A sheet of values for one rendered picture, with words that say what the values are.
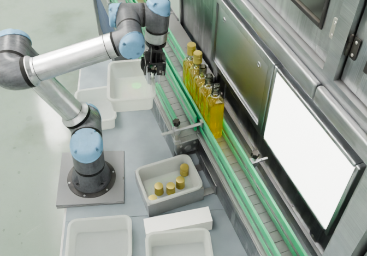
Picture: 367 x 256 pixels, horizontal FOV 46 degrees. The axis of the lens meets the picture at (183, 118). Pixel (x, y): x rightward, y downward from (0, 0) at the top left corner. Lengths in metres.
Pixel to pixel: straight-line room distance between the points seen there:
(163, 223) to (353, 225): 1.08
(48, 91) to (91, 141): 0.23
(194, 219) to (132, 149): 0.45
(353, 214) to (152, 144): 1.39
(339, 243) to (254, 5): 1.02
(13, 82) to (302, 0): 0.86
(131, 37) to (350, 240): 0.87
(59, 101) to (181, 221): 0.60
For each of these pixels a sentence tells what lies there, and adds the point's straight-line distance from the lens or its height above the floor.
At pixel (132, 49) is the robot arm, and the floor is 1.42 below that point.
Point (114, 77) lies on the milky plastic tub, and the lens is 1.74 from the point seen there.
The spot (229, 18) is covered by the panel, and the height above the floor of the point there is 1.28.
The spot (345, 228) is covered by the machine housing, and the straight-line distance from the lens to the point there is 0.61.
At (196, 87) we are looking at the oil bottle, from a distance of 1.68.
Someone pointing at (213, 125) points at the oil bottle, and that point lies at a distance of 1.67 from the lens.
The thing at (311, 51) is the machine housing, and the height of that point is 1.43.
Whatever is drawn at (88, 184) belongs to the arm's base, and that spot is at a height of 0.82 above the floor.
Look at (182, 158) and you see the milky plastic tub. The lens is 1.73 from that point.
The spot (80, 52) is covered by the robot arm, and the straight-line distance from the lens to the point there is 1.32.
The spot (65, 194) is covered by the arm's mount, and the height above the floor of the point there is 0.77.
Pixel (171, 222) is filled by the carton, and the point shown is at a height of 0.81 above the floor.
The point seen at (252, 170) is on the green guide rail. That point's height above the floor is 0.96.
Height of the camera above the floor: 2.19
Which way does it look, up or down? 47 degrees down
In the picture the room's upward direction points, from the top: straight up
